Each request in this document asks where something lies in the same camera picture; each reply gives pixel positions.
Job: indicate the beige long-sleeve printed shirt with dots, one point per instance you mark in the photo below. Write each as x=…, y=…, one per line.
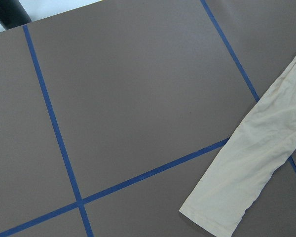
x=262, y=142

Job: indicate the black bottle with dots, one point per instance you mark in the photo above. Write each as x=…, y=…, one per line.
x=12, y=14

